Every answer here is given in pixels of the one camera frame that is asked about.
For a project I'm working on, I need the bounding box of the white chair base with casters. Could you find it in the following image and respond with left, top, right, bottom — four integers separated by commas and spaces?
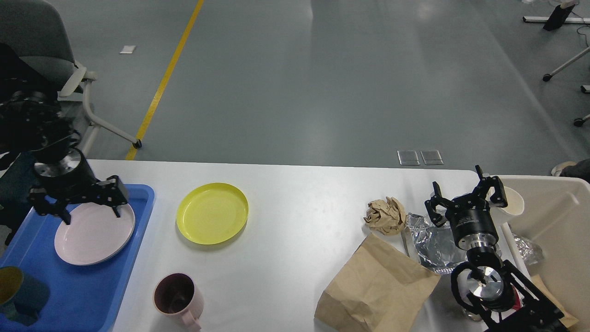
542, 46, 590, 127

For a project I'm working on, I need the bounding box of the beige plastic bin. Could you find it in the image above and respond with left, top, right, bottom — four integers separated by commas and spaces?
492, 175, 590, 332

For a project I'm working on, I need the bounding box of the grey office chair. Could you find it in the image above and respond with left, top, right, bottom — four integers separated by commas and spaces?
0, 0, 142, 153

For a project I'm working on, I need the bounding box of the dark green mug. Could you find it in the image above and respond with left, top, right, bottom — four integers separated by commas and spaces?
0, 266, 50, 326

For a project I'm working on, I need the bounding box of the metal floor socket plate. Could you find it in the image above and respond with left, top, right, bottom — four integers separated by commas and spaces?
420, 150, 444, 166
397, 150, 421, 166

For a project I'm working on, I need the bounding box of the crumpled aluminium foil tray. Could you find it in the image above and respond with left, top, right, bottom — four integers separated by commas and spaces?
401, 213, 466, 275

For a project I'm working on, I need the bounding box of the brown paper bag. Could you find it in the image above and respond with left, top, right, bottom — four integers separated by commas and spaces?
314, 234, 440, 332

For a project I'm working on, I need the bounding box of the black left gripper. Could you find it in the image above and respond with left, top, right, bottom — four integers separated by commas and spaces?
28, 148, 129, 225

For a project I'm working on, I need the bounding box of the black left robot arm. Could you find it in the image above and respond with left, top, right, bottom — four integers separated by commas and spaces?
1, 92, 129, 225

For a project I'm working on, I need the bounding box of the crushed red soda can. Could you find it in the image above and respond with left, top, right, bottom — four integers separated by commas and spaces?
463, 305, 483, 322

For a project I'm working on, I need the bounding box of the yellow plate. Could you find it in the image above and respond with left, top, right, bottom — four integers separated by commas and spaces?
176, 183, 249, 245

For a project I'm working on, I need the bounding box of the white stand with black bag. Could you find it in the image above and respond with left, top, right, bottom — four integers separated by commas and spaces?
522, 0, 590, 31

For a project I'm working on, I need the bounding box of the blue plastic tray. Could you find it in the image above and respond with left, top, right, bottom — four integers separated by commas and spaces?
0, 184, 155, 332

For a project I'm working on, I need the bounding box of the foil piece in bin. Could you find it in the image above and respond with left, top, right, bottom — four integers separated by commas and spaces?
512, 233, 544, 266

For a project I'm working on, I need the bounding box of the white paper cup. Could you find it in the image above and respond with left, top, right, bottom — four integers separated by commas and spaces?
500, 186, 525, 216

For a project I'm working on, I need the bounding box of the crumpled brown paper ball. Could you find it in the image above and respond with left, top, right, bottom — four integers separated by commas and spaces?
363, 197, 407, 236

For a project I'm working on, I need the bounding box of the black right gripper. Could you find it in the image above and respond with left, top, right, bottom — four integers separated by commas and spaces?
425, 165, 508, 251

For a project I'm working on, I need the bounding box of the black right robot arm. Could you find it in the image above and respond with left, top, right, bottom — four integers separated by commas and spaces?
425, 166, 568, 332

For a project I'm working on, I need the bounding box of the shoe at right edge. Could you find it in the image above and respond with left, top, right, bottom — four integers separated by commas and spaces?
550, 159, 590, 183

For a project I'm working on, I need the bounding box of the pink mug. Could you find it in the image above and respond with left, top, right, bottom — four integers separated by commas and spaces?
153, 273, 205, 332

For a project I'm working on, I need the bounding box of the brown paper in bin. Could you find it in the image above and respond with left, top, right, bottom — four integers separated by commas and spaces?
531, 275, 579, 328

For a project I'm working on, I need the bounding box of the pink plate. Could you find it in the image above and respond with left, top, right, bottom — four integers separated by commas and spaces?
53, 202, 136, 266

